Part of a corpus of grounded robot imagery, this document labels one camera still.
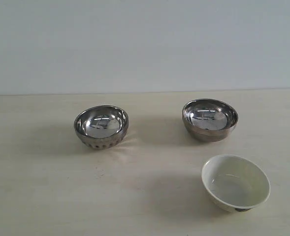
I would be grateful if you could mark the ribbed stainless steel bowl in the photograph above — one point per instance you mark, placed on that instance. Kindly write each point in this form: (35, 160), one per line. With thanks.
(101, 127)

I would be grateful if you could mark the smooth stainless steel bowl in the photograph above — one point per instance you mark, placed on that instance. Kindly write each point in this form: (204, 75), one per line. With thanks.
(209, 120)

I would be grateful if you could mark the white ceramic bowl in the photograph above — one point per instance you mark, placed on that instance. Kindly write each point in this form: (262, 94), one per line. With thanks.
(234, 183)

